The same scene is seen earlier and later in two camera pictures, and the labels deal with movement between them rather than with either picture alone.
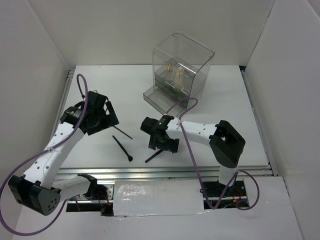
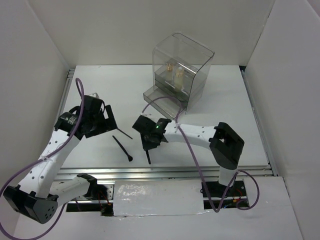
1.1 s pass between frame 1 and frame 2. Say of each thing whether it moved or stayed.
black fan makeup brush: moved
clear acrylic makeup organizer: stayed
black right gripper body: moved
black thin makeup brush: stayed
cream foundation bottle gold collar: stayed
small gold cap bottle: stayed
